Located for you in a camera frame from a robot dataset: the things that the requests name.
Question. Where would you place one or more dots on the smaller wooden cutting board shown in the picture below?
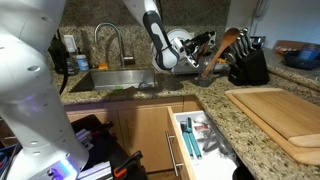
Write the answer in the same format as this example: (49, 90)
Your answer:
(283, 113)

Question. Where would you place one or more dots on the black robot cart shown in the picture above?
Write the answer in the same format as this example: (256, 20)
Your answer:
(103, 150)

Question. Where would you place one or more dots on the dark green bottle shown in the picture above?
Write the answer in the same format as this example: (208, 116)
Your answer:
(58, 53)

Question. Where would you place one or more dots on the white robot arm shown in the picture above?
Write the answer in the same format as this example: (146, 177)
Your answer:
(30, 100)

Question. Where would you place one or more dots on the blue plastic cup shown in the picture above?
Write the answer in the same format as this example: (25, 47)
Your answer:
(308, 51)

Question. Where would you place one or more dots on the wooden cabinet door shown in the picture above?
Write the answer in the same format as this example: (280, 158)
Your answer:
(146, 140)

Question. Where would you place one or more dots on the black orange bar clamp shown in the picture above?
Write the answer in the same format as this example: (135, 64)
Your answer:
(100, 130)
(126, 165)

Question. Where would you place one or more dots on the clear plastic bag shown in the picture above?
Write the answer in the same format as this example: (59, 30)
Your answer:
(213, 140)

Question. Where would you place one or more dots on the stainless steel sink basin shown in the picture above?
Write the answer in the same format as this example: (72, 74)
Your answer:
(113, 80)

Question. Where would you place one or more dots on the green sponge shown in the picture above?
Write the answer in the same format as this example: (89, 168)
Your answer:
(118, 87)

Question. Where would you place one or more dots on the red white small packet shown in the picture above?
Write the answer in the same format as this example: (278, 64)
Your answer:
(201, 127)

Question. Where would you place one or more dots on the blue lidded jar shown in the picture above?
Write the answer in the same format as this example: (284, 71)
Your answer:
(82, 63)

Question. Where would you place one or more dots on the black knife block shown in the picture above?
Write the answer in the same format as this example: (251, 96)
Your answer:
(250, 70)

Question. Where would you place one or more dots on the white dinner plate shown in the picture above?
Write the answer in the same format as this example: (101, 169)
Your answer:
(181, 33)

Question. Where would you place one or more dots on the steel gooseneck kitchen faucet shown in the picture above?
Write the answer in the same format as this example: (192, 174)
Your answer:
(120, 43)

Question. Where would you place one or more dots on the brown cardboard box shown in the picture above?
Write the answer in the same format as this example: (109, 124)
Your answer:
(283, 45)

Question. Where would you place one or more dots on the dark blue bowl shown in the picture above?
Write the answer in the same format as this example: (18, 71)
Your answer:
(293, 61)

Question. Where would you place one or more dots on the white wall outlet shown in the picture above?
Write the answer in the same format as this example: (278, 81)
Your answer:
(70, 43)

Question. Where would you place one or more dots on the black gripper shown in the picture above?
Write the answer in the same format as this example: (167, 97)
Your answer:
(195, 45)

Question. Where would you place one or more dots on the long wooden spoon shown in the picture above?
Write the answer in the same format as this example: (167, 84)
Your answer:
(230, 36)

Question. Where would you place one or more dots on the black small appliance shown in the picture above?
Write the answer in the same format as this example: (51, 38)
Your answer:
(257, 41)

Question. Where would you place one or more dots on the clear dish drying rack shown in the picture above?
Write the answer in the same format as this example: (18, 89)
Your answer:
(186, 70)

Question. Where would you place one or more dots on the clear drinking glass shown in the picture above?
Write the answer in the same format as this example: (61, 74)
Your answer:
(206, 80)

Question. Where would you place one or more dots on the large wooden cutting board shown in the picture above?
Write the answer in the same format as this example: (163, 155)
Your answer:
(266, 133)

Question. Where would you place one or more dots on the wooden kitchen drawer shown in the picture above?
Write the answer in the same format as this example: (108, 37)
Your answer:
(213, 166)

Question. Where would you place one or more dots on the orange sponge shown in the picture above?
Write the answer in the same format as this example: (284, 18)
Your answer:
(103, 66)

